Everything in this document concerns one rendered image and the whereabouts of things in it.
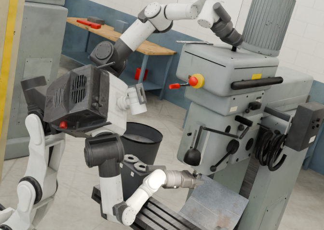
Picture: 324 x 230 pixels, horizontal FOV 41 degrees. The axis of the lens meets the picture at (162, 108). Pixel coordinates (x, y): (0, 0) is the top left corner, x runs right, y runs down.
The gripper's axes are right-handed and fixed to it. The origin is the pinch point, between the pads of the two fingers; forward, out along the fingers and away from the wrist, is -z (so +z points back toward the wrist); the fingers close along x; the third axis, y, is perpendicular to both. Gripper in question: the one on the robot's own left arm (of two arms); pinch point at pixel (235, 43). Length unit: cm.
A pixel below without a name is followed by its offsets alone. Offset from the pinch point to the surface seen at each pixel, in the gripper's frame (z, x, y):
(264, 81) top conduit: -14.8, 14.2, -5.8
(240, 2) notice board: -296, -338, 171
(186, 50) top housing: 17.4, -3.5, -17.4
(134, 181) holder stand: -31, -29, -82
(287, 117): -44.2, 14.9, -9.0
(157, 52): -280, -405, 41
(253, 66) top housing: -4.1, 13.2, -5.2
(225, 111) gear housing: -5.8, 14.0, -27.8
